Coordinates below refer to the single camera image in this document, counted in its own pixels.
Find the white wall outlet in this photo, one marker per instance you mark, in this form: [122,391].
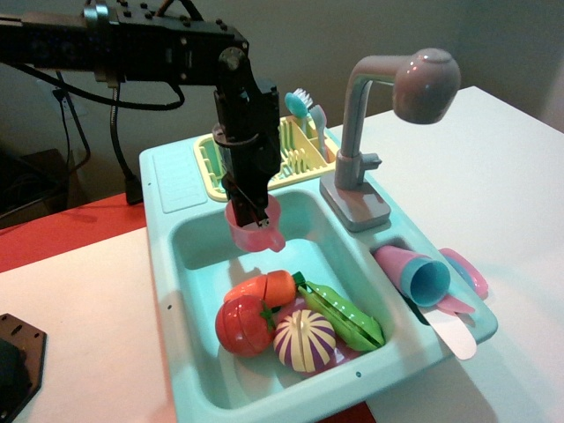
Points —
[61,107]

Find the yellow drying rack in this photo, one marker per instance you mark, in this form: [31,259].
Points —
[301,158]

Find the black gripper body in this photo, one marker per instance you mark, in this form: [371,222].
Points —
[249,165]

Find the purple striped toy onion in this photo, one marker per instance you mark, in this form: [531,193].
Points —
[305,341]

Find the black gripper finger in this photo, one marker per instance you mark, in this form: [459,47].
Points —
[242,208]
[257,213]

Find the pink tall cup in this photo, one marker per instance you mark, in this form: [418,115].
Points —
[400,266]

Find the pink toy spoon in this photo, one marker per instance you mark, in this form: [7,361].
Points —
[452,305]

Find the blue tall cup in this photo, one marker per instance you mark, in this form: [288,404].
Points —
[425,281]

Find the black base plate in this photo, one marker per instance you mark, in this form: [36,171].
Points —
[23,348]

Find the green toy pea pod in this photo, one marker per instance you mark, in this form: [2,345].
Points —
[359,331]

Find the orange toy carrot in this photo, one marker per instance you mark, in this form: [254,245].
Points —
[275,288]

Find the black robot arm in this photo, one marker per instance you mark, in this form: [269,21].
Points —
[125,42]

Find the teal dish brush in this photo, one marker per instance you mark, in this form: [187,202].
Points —
[299,103]

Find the white toy knife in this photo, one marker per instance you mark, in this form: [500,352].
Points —
[452,331]

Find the pink toy cup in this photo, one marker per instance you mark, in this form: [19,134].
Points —
[255,238]

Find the red toy tomato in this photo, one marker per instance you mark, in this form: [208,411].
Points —
[244,326]

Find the teal toy sink unit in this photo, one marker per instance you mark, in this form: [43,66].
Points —
[195,262]

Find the pink toy plate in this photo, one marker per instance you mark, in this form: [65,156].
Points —
[467,271]

